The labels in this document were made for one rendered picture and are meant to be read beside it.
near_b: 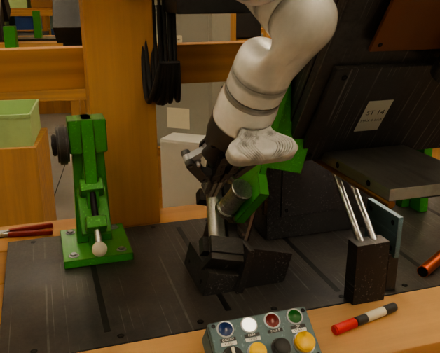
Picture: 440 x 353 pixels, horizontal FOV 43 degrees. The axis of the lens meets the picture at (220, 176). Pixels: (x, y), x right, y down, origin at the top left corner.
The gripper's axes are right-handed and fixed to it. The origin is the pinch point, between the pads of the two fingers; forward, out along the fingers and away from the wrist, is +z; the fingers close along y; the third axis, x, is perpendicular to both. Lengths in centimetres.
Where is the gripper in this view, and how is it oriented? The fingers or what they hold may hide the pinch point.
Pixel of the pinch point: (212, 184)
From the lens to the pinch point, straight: 80.9
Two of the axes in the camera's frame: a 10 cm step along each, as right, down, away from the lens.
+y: -9.0, 1.2, -4.2
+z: -2.7, 6.0, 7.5
